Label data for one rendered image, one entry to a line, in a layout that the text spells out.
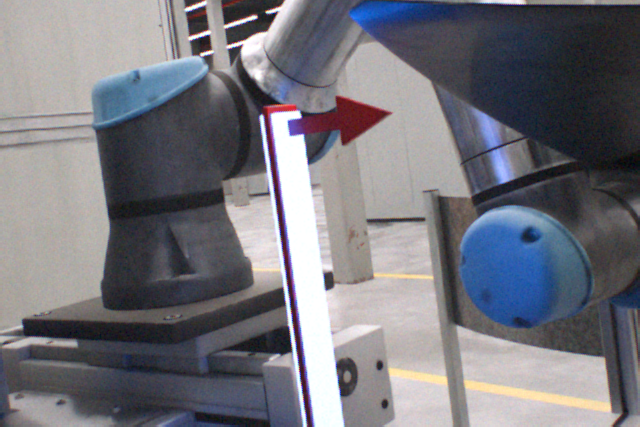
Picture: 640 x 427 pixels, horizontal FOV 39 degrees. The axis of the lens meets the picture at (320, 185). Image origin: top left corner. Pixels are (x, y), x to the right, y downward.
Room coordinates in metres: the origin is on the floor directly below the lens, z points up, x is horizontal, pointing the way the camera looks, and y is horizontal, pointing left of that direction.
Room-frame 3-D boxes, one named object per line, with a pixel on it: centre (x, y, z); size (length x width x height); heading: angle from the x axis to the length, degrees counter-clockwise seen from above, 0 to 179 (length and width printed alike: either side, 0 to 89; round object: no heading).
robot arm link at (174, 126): (0.90, 0.15, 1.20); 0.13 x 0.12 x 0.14; 132
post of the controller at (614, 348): (0.89, -0.28, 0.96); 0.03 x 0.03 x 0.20; 55
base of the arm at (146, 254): (0.90, 0.15, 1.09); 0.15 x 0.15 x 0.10
